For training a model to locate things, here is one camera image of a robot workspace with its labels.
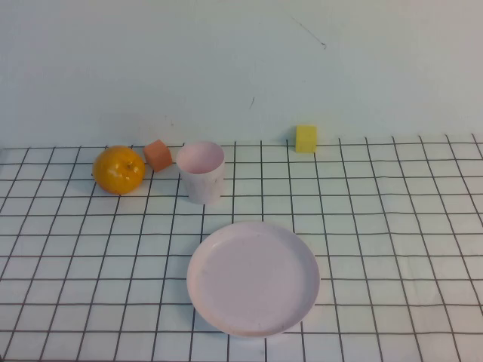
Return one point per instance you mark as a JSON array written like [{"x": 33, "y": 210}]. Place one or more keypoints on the pink plastic cup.
[{"x": 203, "y": 184}]

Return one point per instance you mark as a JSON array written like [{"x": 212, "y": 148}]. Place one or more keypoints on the pink round plate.
[{"x": 253, "y": 279}]

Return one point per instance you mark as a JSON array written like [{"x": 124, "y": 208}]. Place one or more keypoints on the yellow foam cube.
[{"x": 305, "y": 139}]

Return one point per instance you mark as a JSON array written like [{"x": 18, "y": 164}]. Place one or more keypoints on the orange foam cube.
[{"x": 158, "y": 156}]

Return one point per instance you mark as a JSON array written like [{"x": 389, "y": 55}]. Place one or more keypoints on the orange round fruit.
[{"x": 117, "y": 173}]

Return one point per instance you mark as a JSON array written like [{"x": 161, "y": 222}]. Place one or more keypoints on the white black-grid tablecloth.
[{"x": 377, "y": 264}]

